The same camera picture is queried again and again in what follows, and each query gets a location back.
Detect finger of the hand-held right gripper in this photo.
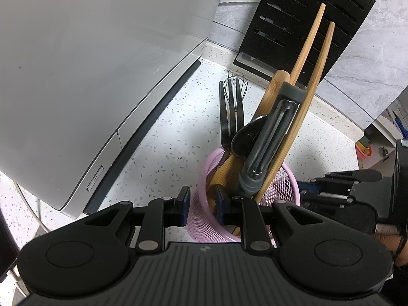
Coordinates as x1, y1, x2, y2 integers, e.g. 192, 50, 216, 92
311, 169, 384, 199
299, 181, 348, 211

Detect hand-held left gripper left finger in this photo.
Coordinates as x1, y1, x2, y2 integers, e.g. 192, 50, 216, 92
74, 185, 192, 252

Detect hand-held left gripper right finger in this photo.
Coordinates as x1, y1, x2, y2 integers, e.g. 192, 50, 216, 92
214, 184, 335, 252

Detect pink mesh utensil holder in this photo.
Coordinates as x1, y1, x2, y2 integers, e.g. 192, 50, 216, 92
186, 147, 302, 243

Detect black fork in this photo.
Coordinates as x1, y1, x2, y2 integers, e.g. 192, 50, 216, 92
219, 80, 245, 154

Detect metal spoon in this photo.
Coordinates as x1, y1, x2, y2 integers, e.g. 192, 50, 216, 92
231, 115, 268, 160

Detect grey peeler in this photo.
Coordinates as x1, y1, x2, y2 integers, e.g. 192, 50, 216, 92
237, 81, 308, 198

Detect wooden chopstick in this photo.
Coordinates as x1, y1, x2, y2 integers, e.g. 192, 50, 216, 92
253, 21, 336, 205
288, 3, 326, 85

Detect wooden spatula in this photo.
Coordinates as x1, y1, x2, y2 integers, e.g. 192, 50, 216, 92
209, 69, 291, 198

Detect metal wire whisk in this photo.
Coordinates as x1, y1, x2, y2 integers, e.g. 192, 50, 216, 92
223, 71, 249, 103

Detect person's right hand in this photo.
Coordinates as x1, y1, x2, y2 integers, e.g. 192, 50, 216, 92
372, 222, 408, 266

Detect orange green small container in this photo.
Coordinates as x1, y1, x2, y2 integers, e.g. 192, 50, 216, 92
355, 135, 372, 157

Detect blue pens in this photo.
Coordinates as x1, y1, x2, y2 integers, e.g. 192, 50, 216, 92
393, 111, 408, 137

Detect white countertop appliance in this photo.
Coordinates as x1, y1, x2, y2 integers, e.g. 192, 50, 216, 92
0, 0, 230, 220

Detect black flat object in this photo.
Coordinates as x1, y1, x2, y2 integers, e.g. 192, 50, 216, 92
0, 210, 19, 270

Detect white cable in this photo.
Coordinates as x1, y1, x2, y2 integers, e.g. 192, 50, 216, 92
13, 182, 52, 233

